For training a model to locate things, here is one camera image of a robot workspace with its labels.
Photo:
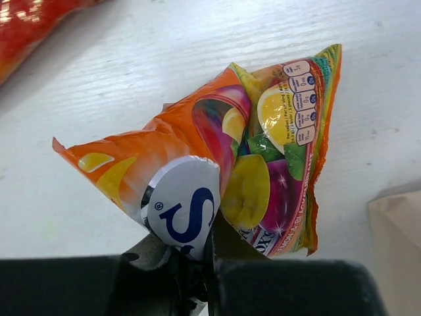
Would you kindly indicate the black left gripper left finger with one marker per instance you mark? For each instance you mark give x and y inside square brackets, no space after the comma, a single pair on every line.
[150,278]

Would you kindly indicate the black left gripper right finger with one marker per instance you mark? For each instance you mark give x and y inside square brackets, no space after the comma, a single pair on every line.
[245,282]

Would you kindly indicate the colourful fruit candy bag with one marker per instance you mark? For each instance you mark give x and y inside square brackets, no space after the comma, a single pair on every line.
[249,146]

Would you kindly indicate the checkered paper bag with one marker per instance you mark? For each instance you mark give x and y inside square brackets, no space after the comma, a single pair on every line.
[395,230]

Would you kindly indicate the red white chips bag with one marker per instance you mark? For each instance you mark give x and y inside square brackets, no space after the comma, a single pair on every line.
[25,24]

